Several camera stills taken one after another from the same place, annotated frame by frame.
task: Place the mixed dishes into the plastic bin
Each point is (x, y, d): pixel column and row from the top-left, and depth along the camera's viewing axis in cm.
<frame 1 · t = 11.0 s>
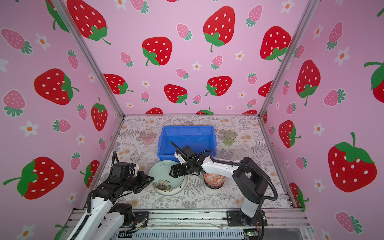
left hand: (154, 178, 77), fingers closed
right hand: (173, 173, 83), fingers open
blue plastic bin: (199, 139, 109), on the table
light green flower plate: (163, 181, 80), point 9 cm above the table
white watermelon plate: (177, 190, 82), point 4 cm above the table
pink glass cup: (148, 136, 117), on the table
green glass cup: (229, 137, 103), point 6 cm above the table

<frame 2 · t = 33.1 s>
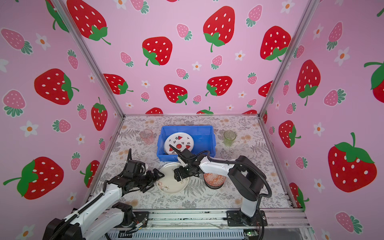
left hand: (159, 179, 83), fingers open
right hand: (179, 175, 86), fingers open
white watermelon plate: (179, 140, 105), point 3 cm above the table
cream floral plate: (169, 184, 88), on the table
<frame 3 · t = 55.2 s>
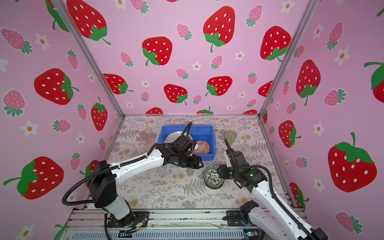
left hand: (200, 165, 78), fingers open
right hand: (218, 169, 78), fingers open
orange patterned upturned bowl: (203, 148, 99), point 4 cm above the table
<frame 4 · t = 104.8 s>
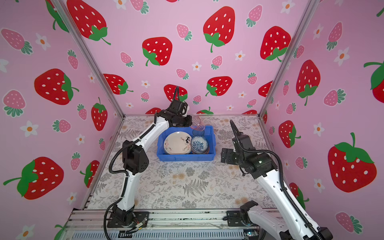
left hand: (193, 121, 93), fingers closed
right hand: (227, 153, 73), fingers open
pink glass cup: (196, 124, 100), point 14 cm above the table
blue white speckled bowl: (199, 144, 95), point 9 cm above the table
